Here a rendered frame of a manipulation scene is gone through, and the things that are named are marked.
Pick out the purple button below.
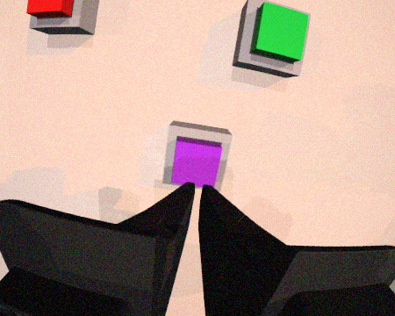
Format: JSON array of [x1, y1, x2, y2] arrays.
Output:
[[162, 120, 233, 192]]

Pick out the red button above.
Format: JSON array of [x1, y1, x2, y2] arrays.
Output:
[[26, 0, 99, 35]]

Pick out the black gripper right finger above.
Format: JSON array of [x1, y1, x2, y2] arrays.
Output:
[[198, 185, 395, 316]]

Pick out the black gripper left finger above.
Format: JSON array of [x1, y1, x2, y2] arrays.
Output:
[[0, 182, 195, 316]]

